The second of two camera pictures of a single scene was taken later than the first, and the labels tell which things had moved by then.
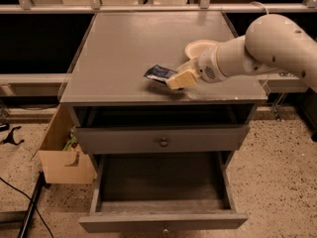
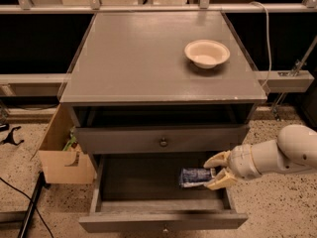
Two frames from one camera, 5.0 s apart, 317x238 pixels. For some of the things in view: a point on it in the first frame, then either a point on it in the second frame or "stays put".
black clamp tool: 11,139 stays put
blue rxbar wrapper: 159,73 -> 195,177
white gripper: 207,66 -> 240,161
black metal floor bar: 38,190 stays put
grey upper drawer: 161,139 stays put
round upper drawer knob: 163,143 stays put
